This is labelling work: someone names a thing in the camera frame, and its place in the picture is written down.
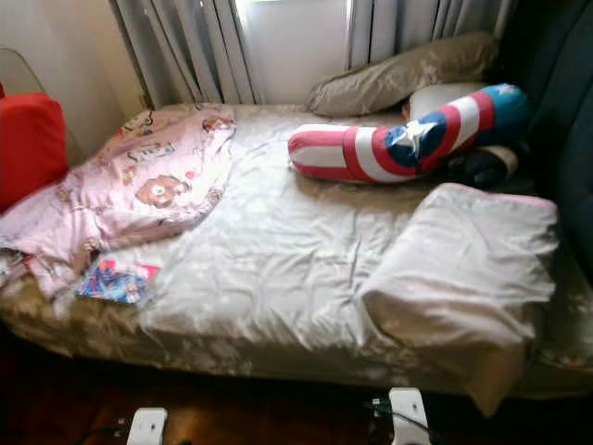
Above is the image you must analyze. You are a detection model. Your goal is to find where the colourful comic book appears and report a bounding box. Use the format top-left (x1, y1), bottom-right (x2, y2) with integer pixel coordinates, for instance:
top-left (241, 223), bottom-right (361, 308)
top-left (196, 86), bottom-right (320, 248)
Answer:
top-left (74, 255), bottom-right (161, 306)

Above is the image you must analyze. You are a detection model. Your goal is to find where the pink cartoon print blanket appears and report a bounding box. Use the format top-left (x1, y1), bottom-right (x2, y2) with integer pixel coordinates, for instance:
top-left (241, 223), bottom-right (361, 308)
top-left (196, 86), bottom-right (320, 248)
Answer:
top-left (0, 106), bottom-right (238, 299)

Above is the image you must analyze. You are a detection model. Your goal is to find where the large red fabric cushion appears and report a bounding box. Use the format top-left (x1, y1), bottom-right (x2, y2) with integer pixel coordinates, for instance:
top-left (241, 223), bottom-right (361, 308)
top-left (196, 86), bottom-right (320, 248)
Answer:
top-left (0, 93), bottom-right (68, 213)

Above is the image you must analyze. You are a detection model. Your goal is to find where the grey pleated curtain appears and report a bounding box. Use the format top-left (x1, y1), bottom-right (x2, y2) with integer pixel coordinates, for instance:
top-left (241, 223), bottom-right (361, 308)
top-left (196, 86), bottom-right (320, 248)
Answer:
top-left (346, 0), bottom-right (516, 71)
top-left (108, 0), bottom-right (259, 108)

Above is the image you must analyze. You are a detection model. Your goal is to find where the bed with beige floral sheet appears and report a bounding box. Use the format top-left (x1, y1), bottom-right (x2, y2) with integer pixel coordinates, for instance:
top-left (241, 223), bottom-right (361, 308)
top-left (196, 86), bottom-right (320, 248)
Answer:
top-left (0, 102), bottom-right (593, 401)

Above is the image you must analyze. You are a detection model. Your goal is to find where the red white blue star bolster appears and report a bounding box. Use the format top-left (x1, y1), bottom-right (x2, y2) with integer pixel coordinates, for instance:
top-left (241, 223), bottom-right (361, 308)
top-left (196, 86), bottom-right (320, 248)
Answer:
top-left (287, 83), bottom-right (532, 184)

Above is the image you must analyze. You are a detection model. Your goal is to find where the beige floral pillow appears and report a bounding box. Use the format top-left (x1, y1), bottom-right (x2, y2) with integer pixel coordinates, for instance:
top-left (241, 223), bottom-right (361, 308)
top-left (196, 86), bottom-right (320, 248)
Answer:
top-left (306, 32), bottom-right (501, 118)

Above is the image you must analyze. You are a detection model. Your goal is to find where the plain white pillow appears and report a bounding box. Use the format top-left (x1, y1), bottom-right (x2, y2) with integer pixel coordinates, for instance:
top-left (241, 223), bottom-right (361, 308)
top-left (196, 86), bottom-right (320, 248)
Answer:
top-left (406, 82), bottom-right (488, 122)

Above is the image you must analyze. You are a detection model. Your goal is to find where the folded beige floral duvet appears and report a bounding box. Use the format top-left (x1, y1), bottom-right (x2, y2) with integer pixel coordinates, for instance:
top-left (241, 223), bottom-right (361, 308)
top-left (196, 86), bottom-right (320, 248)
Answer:
top-left (360, 183), bottom-right (560, 417)

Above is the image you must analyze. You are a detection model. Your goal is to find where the black and white plush toy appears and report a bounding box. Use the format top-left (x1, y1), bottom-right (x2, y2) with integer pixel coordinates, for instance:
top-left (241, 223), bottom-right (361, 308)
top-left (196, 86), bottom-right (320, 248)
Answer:
top-left (448, 143), bottom-right (521, 192)

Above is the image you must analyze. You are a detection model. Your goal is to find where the dark blue upholstered chair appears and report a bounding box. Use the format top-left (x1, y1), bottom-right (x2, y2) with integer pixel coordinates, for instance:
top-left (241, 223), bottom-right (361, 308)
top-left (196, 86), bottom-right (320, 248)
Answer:
top-left (496, 0), bottom-right (593, 279)

